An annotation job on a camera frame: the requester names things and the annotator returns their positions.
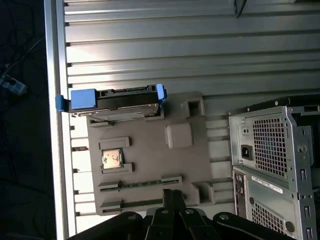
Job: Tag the white power strip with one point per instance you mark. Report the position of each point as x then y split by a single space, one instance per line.
13 85

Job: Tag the green RAM stick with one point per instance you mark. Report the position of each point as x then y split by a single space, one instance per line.
140 186

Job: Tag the grey parts rack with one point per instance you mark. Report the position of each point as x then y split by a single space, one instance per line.
150 155

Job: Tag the black stick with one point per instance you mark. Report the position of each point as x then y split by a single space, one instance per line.
239 7

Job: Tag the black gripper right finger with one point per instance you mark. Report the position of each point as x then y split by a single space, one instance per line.
190 225

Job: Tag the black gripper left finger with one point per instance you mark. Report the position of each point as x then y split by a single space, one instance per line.
168 220

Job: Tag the hard disk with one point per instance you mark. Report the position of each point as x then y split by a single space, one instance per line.
125 101

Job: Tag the black open PC case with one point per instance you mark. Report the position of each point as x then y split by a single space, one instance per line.
297 190

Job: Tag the silver CPU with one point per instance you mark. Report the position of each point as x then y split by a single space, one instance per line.
112 159

